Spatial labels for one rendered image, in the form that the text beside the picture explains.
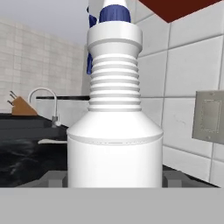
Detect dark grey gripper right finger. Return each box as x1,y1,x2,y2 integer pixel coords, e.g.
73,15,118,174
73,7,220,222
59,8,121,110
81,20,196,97
162,170,207,188

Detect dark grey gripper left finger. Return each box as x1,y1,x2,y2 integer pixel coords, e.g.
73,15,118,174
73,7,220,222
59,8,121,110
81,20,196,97
17,170,69,188

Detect white spray bottle blue nozzle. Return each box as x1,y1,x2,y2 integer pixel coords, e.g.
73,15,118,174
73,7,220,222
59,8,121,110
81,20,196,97
66,0,165,188

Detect white dish brush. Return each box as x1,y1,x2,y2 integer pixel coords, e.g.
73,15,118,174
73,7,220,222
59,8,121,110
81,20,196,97
38,138,68,145

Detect black sink basin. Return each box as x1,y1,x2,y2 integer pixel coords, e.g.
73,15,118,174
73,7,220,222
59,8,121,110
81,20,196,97
0,115,69,142

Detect silver curved sink tap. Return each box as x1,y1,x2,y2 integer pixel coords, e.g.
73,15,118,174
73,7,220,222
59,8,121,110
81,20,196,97
27,87,62,129

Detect wooden knife block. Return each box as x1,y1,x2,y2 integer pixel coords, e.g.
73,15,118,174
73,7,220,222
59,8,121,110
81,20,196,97
6,90,39,116

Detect grey wall outlet plate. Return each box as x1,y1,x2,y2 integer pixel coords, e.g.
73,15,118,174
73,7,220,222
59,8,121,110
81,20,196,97
191,89,224,145

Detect dark red wall cabinet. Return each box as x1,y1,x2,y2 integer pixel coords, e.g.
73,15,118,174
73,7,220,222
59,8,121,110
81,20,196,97
138,0,223,24

